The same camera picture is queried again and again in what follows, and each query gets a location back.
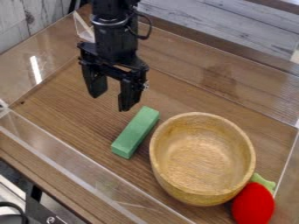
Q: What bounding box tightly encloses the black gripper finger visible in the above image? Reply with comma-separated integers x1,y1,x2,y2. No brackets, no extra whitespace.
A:
81,65,108,98
117,79,144,112

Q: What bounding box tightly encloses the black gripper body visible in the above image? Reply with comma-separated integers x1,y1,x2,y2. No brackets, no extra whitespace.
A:
76,23,151,91

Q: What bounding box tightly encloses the green foam block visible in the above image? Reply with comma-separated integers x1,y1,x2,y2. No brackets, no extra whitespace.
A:
110,106,160,159

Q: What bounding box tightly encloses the brown wooden bowl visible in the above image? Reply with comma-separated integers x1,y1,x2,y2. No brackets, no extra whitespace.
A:
149,112,256,207

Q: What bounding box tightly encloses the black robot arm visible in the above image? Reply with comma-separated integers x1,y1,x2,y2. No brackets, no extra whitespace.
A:
77,0,152,111

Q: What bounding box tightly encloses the red plush strawberry toy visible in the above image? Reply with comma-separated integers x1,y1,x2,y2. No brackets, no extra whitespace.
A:
231,173,276,224

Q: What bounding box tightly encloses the clear acrylic corner bracket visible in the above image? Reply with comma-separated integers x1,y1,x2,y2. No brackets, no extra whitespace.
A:
72,12,94,43

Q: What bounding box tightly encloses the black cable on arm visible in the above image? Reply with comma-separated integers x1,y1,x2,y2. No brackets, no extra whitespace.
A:
125,11,155,41

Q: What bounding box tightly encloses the clear acrylic enclosure wall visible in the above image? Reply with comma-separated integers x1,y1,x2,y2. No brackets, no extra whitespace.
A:
0,100,195,224

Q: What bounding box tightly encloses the black table clamp bracket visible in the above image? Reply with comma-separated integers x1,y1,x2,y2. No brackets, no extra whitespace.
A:
0,185,69,224

